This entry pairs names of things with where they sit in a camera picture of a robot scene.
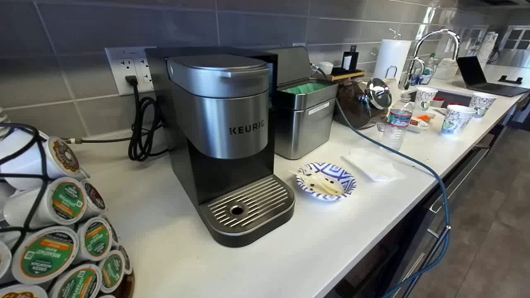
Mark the silver and black coffee maker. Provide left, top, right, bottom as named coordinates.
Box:
left=145, top=46, right=296, bottom=248

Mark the soap bottle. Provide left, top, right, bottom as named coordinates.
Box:
left=422, top=53, right=438, bottom=86

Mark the coffee pod with brown lid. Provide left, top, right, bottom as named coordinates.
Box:
left=0, top=284, right=48, bottom=298
left=0, top=132, right=90, bottom=190

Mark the coffee pod with green lid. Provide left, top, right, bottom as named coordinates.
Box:
left=49, top=264, right=103, bottom=298
left=99, top=250, right=126, bottom=293
left=11, top=226, right=80, bottom=285
left=3, top=177, right=87, bottom=227
left=76, top=217, right=113, bottom=262

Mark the black hose with metal end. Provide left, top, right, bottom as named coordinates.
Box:
left=64, top=131, right=167, bottom=145

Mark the sink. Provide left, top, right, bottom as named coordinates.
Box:
left=408, top=88, right=473, bottom=109

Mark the black wire pod rack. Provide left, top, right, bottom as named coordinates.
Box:
left=0, top=123, right=135, bottom=298

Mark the white wall socket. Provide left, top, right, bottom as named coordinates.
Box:
left=105, top=46, right=156, bottom=96

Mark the clear plastic water bottle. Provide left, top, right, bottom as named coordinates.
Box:
left=381, top=98, right=415, bottom=152

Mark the drawer handle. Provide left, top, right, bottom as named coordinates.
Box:
left=428, top=145, right=491, bottom=214

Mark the patterned paper cup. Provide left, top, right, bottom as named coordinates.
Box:
left=414, top=87, right=439, bottom=112
left=441, top=104, right=477, bottom=137
left=469, top=91, right=498, bottom=119

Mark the wooden tray with black holder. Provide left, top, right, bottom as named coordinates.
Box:
left=329, top=45, right=366, bottom=82

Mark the chrome tap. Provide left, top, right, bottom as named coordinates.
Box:
left=399, top=29, right=461, bottom=90

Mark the white paper napkin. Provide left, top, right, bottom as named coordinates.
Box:
left=340, top=148, right=405, bottom=183

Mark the blue patterned paper plate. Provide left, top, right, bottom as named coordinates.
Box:
left=295, top=162, right=357, bottom=202

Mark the white container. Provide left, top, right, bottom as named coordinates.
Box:
left=434, top=58, right=458, bottom=82

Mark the blue cable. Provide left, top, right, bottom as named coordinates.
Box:
left=313, top=65, right=452, bottom=298

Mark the black power cable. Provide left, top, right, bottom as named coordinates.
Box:
left=125, top=75, right=170, bottom=162

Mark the silver bin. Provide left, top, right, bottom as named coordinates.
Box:
left=267, top=46, right=339, bottom=161

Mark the green bin liner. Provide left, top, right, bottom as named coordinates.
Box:
left=283, top=82, right=330, bottom=94

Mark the black laptop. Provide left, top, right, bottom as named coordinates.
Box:
left=455, top=55, right=530, bottom=98

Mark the silver bin lid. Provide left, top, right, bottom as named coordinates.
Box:
left=267, top=46, right=312, bottom=87

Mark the white paper towel roll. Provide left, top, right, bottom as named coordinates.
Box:
left=372, top=29, right=413, bottom=82

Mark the dark kettle with chrome lid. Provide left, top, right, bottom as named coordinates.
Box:
left=334, top=77, right=393, bottom=130

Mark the coffee pod with dark lid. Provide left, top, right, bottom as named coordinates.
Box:
left=82, top=180, right=108, bottom=219

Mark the small tray with orange packets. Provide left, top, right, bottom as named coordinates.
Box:
left=407, top=113, right=434, bottom=134

